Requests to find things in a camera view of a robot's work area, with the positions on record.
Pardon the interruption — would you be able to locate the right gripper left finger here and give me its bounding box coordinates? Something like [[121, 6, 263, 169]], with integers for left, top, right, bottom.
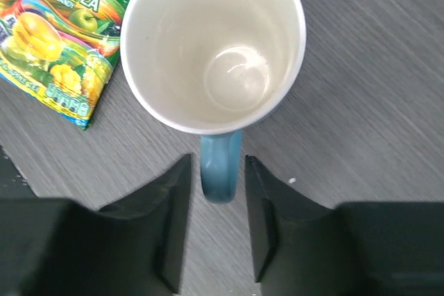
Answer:
[[1, 154, 192, 295]]

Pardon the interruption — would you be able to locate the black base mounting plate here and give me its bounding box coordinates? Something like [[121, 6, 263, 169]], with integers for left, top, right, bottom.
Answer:
[[0, 146, 37, 199]]

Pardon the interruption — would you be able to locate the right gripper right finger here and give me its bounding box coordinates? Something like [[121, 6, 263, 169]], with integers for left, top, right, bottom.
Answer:
[[245, 156, 443, 295]]

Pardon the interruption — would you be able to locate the green spring tea candy bag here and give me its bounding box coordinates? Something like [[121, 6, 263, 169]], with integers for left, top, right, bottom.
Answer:
[[1, 0, 130, 129]]

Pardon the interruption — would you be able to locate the light blue mug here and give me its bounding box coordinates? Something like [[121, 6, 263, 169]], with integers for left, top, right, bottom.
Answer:
[[121, 0, 307, 204]]

